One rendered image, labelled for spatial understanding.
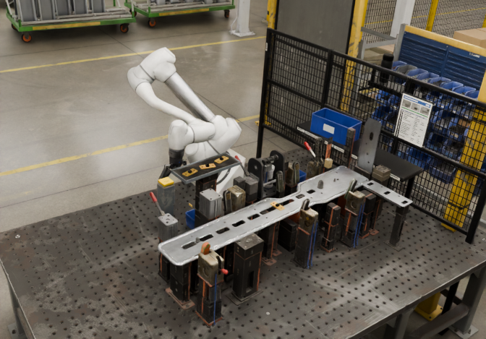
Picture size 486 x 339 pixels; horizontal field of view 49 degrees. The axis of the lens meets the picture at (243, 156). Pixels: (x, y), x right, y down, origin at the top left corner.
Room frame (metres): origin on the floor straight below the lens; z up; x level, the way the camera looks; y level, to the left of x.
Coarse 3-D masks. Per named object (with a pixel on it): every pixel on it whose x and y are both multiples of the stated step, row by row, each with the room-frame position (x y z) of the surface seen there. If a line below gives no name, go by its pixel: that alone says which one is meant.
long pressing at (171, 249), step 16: (320, 176) 2.75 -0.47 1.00; (336, 176) 2.76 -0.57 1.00; (352, 176) 2.78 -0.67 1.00; (304, 192) 2.56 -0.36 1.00; (320, 192) 2.57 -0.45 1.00; (336, 192) 2.58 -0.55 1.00; (256, 208) 2.36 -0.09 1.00; (288, 208) 2.38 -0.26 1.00; (208, 224) 2.18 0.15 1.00; (224, 224) 2.19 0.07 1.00; (256, 224) 2.21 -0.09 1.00; (176, 240) 2.04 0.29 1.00; (192, 240) 2.05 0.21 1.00; (208, 240) 2.05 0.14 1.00; (224, 240) 2.06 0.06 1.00; (176, 256) 1.92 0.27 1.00; (192, 256) 1.93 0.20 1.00
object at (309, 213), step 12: (300, 216) 2.31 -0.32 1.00; (312, 216) 2.26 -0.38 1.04; (300, 228) 2.30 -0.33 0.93; (312, 228) 2.26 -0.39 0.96; (300, 240) 2.30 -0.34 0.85; (312, 240) 2.29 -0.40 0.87; (300, 252) 2.29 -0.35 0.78; (312, 252) 2.28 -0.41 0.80; (300, 264) 2.28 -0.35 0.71; (312, 264) 2.30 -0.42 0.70
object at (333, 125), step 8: (320, 112) 3.40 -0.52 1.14; (328, 112) 3.42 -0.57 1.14; (336, 112) 3.38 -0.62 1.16; (312, 120) 3.32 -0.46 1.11; (320, 120) 3.27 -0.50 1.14; (328, 120) 3.23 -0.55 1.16; (336, 120) 3.37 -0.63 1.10; (344, 120) 3.33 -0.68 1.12; (352, 120) 3.29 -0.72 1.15; (312, 128) 3.31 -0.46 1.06; (320, 128) 3.27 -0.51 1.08; (328, 128) 3.23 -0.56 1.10; (336, 128) 3.19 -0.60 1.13; (344, 128) 3.15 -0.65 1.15; (360, 128) 3.24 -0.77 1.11; (328, 136) 3.22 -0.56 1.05; (336, 136) 3.18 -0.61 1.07; (344, 136) 3.14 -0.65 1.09; (344, 144) 3.14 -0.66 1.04
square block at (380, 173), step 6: (378, 168) 2.79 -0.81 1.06; (384, 168) 2.80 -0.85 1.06; (372, 174) 2.79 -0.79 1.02; (378, 174) 2.77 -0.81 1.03; (384, 174) 2.75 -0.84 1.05; (390, 174) 2.79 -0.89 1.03; (378, 180) 2.76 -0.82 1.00; (384, 180) 2.76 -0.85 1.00; (378, 210) 2.77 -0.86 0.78; (378, 216) 2.79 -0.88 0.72
